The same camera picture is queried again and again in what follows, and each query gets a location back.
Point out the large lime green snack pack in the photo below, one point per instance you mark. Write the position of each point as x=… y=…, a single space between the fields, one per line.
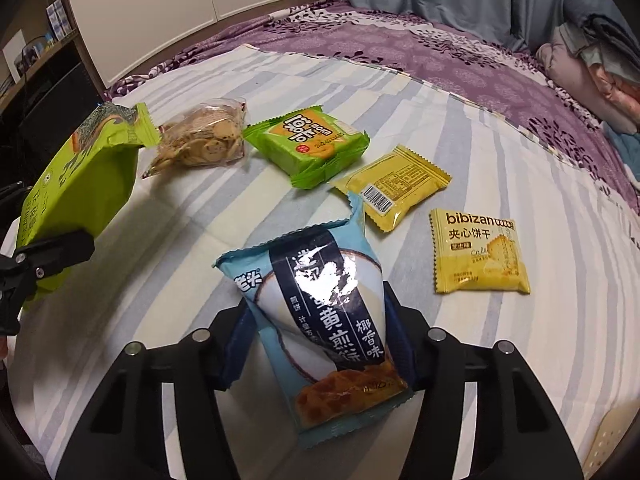
x=85 y=190

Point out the pink floral quilt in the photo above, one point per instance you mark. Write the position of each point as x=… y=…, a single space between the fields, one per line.
x=620 y=85

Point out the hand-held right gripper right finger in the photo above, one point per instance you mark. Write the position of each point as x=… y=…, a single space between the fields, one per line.
x=412 y=360

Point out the clear cookie bag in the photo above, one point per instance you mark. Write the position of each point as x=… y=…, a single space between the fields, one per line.
x=200 y=135

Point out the small green snack pack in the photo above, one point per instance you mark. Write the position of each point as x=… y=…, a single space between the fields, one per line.
x=310 y=145

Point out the stack of folded blankets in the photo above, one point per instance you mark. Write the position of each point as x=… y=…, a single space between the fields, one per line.
x=565 y=65

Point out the blue fleece garment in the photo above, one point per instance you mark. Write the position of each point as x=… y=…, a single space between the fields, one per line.
x=627 y=150

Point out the white card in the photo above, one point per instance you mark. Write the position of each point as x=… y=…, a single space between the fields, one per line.
x=13 y=52

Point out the yellow sandwich biscuit packet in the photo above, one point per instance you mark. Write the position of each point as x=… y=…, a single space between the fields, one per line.
x=395 y=185
x=475 y=255

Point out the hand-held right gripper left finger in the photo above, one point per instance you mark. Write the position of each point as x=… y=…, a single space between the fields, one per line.
x=232 y=360

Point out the cream perforated plastic basket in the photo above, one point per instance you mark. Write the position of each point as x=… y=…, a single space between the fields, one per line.
x=607 y=440

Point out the grey folded blanket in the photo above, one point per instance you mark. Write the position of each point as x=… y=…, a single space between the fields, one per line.
x=610 y=35

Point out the row of small blue boxes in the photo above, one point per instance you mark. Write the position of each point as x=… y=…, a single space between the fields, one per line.
x=59 y=17

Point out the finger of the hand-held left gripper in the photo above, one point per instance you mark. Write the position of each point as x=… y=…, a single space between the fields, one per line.
x=55 y=255
x=10 y=191

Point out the dark wooden shelf unit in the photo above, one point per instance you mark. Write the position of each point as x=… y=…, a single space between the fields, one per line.
x=50 y=90

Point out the light blue snack bag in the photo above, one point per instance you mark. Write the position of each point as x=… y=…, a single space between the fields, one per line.
x=325 y=300

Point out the purple floral bed sheet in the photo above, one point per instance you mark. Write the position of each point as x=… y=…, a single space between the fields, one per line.
x=400 y=45

